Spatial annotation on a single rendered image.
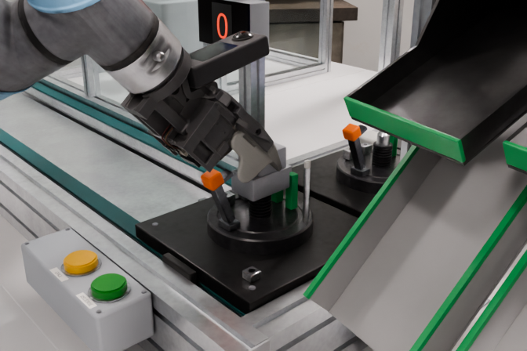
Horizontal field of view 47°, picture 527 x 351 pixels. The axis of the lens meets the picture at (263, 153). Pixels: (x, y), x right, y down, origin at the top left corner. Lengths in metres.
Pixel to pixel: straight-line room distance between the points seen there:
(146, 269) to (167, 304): 0.09
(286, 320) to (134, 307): 0.17
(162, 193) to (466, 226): 0.59
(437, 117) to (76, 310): 0.45
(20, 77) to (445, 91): 0.39
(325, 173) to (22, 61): 0.54
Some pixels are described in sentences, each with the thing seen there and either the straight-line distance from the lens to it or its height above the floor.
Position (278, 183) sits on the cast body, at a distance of 0.78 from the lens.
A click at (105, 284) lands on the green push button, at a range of 0.72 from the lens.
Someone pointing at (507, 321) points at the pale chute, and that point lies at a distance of 0.56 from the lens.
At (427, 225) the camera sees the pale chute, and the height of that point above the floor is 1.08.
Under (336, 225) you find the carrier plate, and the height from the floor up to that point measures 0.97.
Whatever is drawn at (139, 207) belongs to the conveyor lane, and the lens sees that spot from 1.01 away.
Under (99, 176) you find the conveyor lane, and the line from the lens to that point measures 1.14.
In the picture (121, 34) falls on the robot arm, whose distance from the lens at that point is 0.59.
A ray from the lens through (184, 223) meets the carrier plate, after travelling 0.84.
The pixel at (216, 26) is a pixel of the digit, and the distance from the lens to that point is 0.95.
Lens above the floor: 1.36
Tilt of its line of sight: 22 degrees down
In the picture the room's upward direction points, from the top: straight up
